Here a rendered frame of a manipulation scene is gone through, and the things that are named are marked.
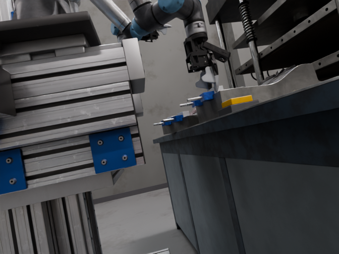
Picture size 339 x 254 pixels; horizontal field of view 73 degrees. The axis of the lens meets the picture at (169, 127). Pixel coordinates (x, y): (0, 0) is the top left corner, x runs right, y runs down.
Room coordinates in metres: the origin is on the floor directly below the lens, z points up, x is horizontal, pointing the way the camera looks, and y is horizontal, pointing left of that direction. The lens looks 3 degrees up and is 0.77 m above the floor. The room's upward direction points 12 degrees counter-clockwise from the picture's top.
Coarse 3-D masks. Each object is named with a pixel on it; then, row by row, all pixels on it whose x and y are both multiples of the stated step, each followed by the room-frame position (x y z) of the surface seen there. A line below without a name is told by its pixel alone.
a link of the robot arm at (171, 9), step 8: (160, 0) 0.71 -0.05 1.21; (168, 0) 0.69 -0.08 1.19; (176, 0) 0.69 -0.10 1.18; (184, 0) 0.71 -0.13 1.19; (192, 0) 0.76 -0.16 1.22; (152, 8) 0.75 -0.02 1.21; (160, 8) 0.72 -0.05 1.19; (168, 8) 0.70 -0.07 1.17; (176, 8) 0.71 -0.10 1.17; (184, 8) 0.73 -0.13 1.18; (192, 8) 0.76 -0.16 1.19; (160, 16) 0.75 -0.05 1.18; (168, 16) 0.75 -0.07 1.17; (176, 16) 0.75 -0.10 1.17; (184, 16) 0.76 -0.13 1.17
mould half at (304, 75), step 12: (288, 72) 0.81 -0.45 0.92; (300, 72) 0.80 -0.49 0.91; (312, 72) 0.81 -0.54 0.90; (264, 84) 0.93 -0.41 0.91; (276, 84) 0.78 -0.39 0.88; (288, 84) 0.79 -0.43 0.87; (300, 84) 0.80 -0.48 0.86; (312, 84) 0.81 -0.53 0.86; (216, 96) 0.77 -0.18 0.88; (228, 96) 0.74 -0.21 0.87; (240, 96) 0.75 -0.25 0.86; (252, 96) 0.76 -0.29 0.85; (264, 96) 0.77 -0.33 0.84; (276, 96) 0.78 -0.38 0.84; (204, 108) 0.90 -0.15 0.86; (216, 108) 0.79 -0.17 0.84; (204, 120) 0.92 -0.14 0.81
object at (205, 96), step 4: (212, 88) 0.81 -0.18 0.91; (220, 88) 0.80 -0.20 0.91; (204, 92) 0.79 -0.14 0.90; (208, 92) 0.80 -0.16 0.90; (212, 92) 0.80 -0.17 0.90; (216, 92) 0.80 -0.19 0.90; (200, 96) 0.81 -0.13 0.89; (204, 96) 0.79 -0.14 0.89; (208, 96) 0.80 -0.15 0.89; (212, 96) 0.80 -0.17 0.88; (188, 100) 0.80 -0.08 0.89; (192, 100) 0.80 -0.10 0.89; (200, 100) 0.83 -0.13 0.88; (204, 100) 0.80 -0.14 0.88; (208, 100) 0.82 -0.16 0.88
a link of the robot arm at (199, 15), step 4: (196, 0) 0.79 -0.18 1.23; (196, 4) 0.77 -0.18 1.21; (200, 4) 0.80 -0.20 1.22; (196, 8) 0.77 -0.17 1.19; (200, 8) 0.79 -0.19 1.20; (196, 12) 0.78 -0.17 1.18; (200, 12) 0.79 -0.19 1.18; (192, 16) 0.78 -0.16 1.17; (196, 16) 0.78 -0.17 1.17; (200, 16) 0.79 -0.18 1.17; (184, 20) 0.80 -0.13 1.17; (188, 20) 0.79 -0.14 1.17; (192, 20) 0.79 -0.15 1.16; (196, 20) 0.78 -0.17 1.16; (200, 20) 0.79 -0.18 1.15; (184, 24) 0.81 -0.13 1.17; (188, 24) 0.79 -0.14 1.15
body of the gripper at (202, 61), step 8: (192, 40) 0.80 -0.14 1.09; (200, 40) 0.81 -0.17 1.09; (192, 48) 0.80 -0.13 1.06; (200, 48) 0.81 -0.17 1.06; (192, 56) 0.78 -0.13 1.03; (200, 56) 0.79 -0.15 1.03; (208, 56) 0.79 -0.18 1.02; (192, 64) 0.79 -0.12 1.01; (200, 64) 0.78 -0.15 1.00; (208, 64) 0.80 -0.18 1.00; (192, 72) 0.84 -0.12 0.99
